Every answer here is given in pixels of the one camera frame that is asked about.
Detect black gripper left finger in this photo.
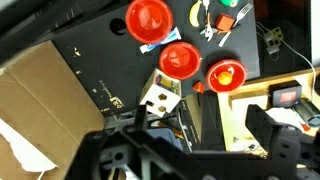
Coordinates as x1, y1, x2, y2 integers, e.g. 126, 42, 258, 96
133, 104, 150, 133

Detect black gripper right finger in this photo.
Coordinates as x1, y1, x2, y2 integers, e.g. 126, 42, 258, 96
245, 104, 303, 161

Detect medium red bowl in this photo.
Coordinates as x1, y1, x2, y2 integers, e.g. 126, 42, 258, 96
158, 41, 203, 81

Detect small ruffled red bowl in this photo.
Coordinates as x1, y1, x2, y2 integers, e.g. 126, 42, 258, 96
205, 59, 248, 94

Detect large red bowl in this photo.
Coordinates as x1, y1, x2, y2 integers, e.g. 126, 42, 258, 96
125, 0, 174, 45

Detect wooden shape sorter box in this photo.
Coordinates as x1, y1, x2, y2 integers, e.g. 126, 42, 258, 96
139, 67, 183, 118

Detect light wooden desk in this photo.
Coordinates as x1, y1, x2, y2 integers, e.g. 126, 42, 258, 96
216, 68, 320, 153

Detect black cylindrical cup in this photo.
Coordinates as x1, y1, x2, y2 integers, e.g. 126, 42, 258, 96
293, 98, 320, 128

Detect black device with red panel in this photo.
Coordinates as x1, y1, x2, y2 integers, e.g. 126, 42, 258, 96
268, 79, 303, 108

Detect red triangular block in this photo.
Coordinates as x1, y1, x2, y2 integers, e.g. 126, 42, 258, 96
192, 80, 206, 94

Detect white blue toothpaste tube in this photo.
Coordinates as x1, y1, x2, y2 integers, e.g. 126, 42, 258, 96
139, 26, 183, 55

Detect grey power strip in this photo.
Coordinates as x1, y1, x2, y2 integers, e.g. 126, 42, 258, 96
264, 26, 284, 56

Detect large cardboard box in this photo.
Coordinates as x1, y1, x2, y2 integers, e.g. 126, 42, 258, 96
0, 39, 107, 180

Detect yellow toy banana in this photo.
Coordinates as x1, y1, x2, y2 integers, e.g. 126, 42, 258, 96
188, 0, 203, 28

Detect red cube block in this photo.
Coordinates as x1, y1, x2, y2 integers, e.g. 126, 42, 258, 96
214, 12, 236, 33

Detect white plastic fork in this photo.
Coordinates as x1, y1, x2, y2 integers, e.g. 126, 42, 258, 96
217, 2, 254, 48

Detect white foam packing sheet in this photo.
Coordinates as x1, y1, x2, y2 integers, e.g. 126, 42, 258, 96
0, 118, 58, 174

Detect green plastic toy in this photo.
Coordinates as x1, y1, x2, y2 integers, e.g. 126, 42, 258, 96
219, 0, 240, 8

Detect white cable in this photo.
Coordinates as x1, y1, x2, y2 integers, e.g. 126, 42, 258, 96
256, 21, 317, 101

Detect orange handled pliers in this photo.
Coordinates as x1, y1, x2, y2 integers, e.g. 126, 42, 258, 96
199, 0, 232, 43

